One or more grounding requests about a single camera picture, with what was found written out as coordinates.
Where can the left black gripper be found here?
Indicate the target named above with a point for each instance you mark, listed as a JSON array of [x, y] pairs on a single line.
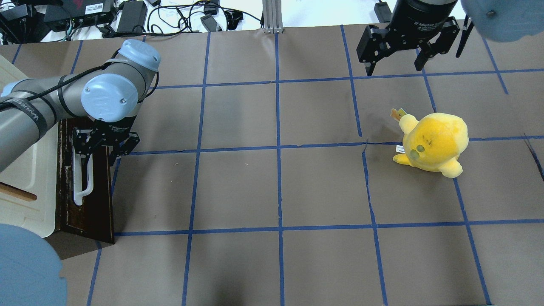
[[111, 128]]

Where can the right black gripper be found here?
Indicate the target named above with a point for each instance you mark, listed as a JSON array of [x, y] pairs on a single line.
[[417, 18]]

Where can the wooden stick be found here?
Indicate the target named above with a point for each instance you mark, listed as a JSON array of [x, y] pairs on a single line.
[[16, 192]]

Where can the black power adapter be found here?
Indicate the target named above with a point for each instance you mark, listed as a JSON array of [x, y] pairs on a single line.
[[133, 15]]

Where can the yellow plush toy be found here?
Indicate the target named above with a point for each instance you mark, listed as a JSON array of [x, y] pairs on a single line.
[[434, 143]]

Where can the cream plastic storage box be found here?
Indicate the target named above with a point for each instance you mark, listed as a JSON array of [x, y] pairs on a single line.
[[29, 163]]

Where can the dark brown wooden drawer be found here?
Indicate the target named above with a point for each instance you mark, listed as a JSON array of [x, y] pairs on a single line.
[[84, 228]]

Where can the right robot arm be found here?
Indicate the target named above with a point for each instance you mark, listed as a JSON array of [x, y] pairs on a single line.
[[500, 20]]

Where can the white drawer handle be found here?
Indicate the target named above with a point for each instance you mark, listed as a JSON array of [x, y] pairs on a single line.
[[83, 184]]

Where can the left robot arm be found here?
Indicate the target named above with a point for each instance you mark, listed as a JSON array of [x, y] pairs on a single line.
[[111, 94]]

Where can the aluminium frame post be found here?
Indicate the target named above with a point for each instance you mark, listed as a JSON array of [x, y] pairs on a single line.
[[272, 17]]

